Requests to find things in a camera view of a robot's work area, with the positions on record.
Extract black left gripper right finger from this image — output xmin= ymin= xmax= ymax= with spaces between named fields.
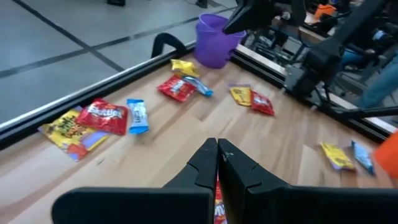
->
xmin=218 ymin=138 xmax=398 ymax=224

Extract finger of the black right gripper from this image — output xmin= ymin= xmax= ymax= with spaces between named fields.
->
xmin=222 ymin=6 xmax=249 ymax=34

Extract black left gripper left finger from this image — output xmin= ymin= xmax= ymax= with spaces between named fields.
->
xmin=51 ymin=138 xmax=219 ymax=224

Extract small yellow candy packet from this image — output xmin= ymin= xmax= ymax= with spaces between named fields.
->
xmin=229 ymin=83 xmax=253 ymax=108
xmin=320 ymin=142 xmax=356 ymax=172

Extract blue silver candy packet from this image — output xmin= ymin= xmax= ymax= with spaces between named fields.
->
xmin=183 ymin=76 xmax=215 ymax=98

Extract red Skittles packet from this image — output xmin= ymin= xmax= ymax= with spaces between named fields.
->
xmin=75 ymin=98 xmax=129 ymax=136
xmin=157 ymin=75 xmax=197 ymax=103
xmin=250 ymin=90 xmax=275 ymax=116
xmin=213 ymin=175 xmax=228 ymax=224

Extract blue white candy packet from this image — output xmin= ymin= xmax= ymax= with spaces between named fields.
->
xmin=126 ymin=98 xmax=150 ymax=135

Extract yellow Sour Patch bag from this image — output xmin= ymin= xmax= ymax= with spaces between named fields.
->
xmin=37 ymin=106 xmax=110 ymax=162

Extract purple jack-o-lantern bucket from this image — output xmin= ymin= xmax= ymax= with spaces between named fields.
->
xmin=194 ymin=12 xmax=247 ymax=70

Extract orange object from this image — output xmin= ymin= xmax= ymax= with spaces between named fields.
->
xmin=313 ymin=2 xmax=338 ymax=19

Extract orange plastic bucket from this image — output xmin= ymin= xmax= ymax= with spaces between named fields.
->
xmin=373 ymin=132 xmax=398 ymax=180

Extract person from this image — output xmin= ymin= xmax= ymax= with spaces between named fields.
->
xmin=337 ymin=18 xmax=398 ymax=110

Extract black arched handle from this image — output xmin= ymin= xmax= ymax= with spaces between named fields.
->
xmin=151 ymin=32 xmax=187 ymax=59

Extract black diagonal frame strut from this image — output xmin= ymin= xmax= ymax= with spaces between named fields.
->
xmin=329 ymin=105 xmax=398 ymax=121

